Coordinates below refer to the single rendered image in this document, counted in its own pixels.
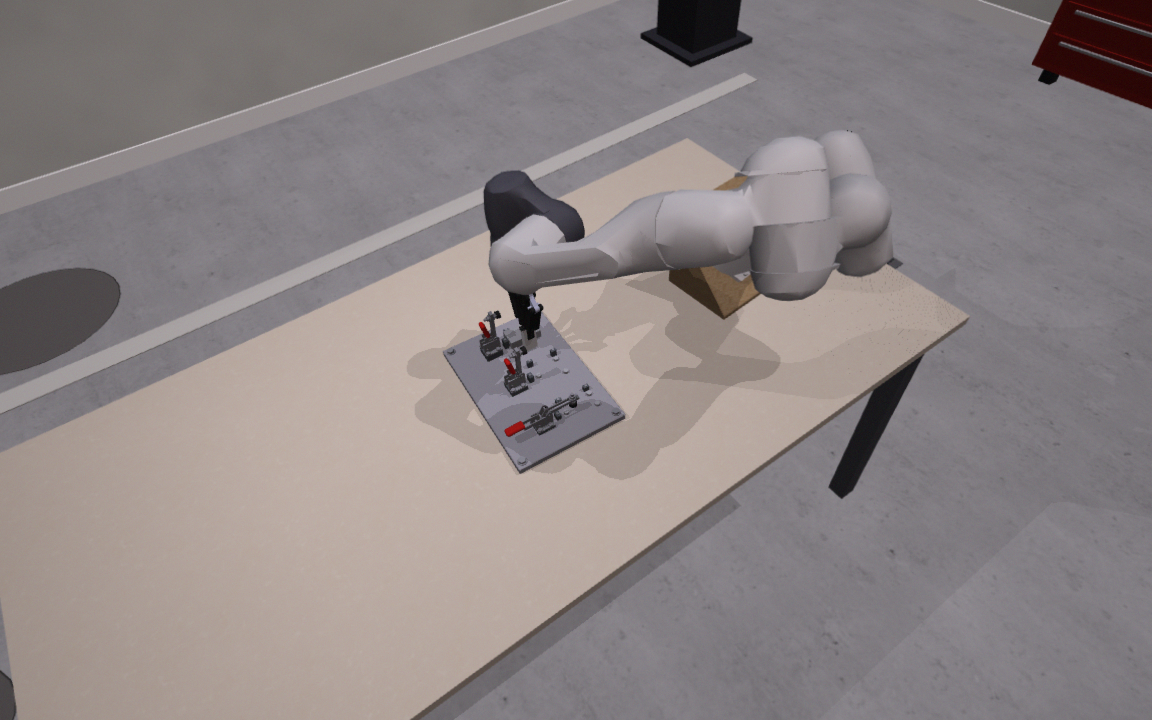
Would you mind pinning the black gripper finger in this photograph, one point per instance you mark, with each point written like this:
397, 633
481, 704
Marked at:
530, 317
516, 310

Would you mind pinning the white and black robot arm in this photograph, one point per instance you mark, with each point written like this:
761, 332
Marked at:
537, 241

